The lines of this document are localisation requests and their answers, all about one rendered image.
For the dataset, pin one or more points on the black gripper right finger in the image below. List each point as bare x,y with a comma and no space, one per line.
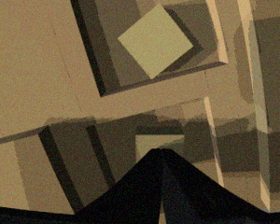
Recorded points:
191,197

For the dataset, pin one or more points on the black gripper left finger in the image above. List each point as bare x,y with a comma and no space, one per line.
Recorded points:
134,199

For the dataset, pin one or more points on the tan square block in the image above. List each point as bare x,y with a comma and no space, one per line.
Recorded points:
155,41
148,137

